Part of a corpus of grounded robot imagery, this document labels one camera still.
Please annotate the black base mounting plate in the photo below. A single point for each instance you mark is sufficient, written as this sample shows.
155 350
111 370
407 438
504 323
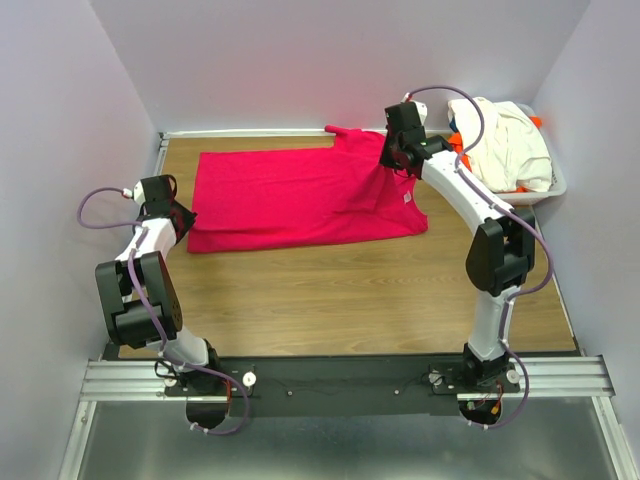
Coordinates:
330 386

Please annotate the pink t shirt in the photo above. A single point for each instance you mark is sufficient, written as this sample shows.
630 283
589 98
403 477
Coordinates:
256 200

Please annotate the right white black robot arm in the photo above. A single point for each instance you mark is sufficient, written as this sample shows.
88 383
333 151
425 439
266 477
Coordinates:
501 254

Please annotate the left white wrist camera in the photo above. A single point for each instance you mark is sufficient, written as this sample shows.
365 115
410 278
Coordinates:
136 193

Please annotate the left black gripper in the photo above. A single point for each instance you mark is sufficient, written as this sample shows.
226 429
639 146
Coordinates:
188 217

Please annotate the white t shirt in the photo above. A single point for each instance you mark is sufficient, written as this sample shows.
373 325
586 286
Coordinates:
505 145

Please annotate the white laundry basket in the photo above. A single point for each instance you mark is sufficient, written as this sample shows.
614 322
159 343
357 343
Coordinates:
555 185

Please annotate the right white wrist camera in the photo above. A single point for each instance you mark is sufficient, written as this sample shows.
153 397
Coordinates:
421 108

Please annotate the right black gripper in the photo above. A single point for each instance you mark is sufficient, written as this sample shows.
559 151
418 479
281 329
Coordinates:
385 160

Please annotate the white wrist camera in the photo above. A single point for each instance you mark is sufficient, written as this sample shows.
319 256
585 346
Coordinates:
136 193
421 108

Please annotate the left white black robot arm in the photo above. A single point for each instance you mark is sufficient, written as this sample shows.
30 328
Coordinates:
140 305

